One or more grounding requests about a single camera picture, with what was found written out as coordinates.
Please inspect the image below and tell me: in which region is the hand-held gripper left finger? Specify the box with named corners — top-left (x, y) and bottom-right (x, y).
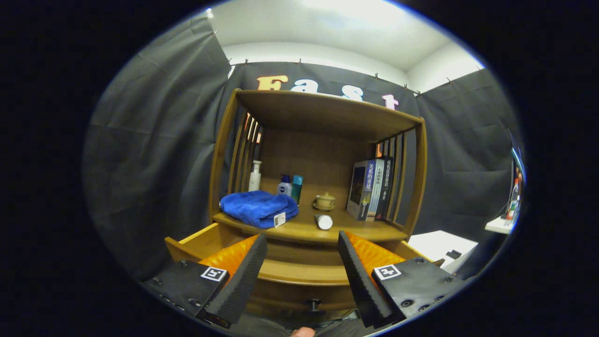
top-left (140, 233), bottom-right (268, 329)

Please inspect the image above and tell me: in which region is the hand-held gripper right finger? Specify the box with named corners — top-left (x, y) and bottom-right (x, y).
top-left (337, 230), bottom-right (468, 330)

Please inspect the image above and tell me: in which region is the wooden drawer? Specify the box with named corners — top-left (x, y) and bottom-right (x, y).
top-left (164, 222), bottom-right (445, 315)

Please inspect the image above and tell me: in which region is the wooden countertop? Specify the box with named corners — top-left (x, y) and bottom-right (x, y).
top-left (213, 187), bottom-right (410, 245)

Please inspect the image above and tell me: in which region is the wooden cabinet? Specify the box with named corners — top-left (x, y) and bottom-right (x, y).
top-left (164, 88), bottom-right (445, 328)

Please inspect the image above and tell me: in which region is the blue folded towel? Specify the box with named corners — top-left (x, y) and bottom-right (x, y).
top-left (220, 190), bottom-right (300, 230)

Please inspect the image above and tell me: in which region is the white machine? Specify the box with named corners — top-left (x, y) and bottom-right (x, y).
top-left (406, 229), bottom-right (479, 274)

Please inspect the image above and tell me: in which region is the beige lidded teacup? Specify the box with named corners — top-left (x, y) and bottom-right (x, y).
top-left (313, 192), bottom-right (336, 212)

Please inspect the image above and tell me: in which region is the thick book with blue spine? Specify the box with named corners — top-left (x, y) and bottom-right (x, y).
top-left (345, 159), bottom-right (377, 221)

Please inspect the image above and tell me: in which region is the thin grey-spined book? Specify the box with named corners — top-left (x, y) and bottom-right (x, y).
top-left (367, 158), bottom-right (385, 220)

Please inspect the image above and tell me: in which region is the black-spined book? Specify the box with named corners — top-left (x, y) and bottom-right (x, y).
top-left (376, 156), bottom-right (394, 221)

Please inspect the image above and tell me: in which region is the white pump bottle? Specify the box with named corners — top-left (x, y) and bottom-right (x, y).
top-left (248, 160), bottom-right (263, 192)

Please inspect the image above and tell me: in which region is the red and green bottle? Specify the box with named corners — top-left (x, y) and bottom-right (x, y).
top-left (505, 166), bottom-right (524, 220)

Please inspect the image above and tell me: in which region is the white wall shelf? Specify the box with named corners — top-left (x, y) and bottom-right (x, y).
top-left (484, 216), bottom-right (515, 235)

